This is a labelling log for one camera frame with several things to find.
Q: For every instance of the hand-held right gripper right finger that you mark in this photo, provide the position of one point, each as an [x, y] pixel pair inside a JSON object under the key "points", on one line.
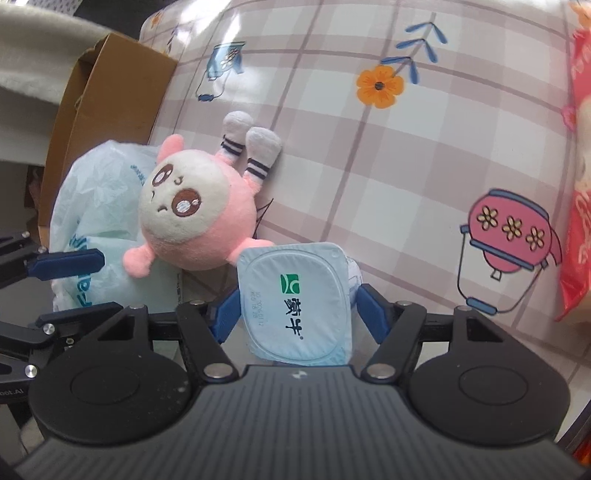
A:
{"points": [[371, 309]]}

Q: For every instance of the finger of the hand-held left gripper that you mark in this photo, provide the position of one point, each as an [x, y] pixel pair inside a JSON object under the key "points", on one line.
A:
{"points": [[69, 264], [78, 318]]}

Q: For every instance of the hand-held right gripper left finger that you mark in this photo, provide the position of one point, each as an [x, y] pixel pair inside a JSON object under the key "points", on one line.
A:
{"points": [[226, 318]]}

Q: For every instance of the pale green plastic bag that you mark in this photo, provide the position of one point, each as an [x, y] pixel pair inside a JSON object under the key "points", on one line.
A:
{"points": [[101, 207]]}

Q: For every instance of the blue white yogurt cup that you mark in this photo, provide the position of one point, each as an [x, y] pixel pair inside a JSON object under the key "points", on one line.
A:
{"points": [[295, 300]]}

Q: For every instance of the pink plush toy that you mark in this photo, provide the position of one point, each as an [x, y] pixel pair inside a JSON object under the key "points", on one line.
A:
{"points": [[194, 217]]}

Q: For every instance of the brown cardboard box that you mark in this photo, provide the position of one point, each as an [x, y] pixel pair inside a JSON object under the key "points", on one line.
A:
{"points": [[120, 92]]}

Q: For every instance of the checked floral tablecloth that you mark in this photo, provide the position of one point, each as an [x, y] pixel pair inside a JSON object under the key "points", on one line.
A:
{"points": [[415, 184]]}

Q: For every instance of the white curtain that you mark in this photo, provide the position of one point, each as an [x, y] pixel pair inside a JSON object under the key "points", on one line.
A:
{"points": [[32, 55]]}

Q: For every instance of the red white wipes packet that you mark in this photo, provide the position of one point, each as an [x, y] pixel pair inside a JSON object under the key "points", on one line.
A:
{"points": [[577, 207]]}

